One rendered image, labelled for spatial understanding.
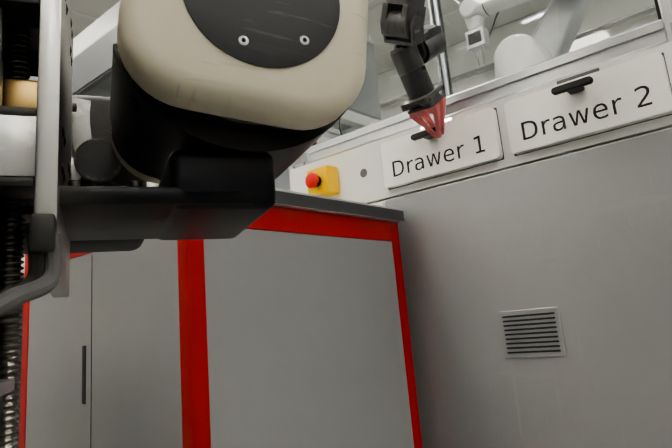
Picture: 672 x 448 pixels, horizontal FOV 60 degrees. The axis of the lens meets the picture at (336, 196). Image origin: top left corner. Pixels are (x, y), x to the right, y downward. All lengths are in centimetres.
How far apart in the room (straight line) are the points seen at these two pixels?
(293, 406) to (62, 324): 49
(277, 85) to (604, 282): 87
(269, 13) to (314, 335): 76
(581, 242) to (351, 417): 53
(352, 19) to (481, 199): 87
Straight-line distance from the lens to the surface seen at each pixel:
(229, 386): 93
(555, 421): 120
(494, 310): 122
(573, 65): 122
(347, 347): 112
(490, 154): 123
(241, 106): 36
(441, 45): 127
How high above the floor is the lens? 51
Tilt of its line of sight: 13 degrees up
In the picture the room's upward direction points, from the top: 5 degrees counter-clockwise
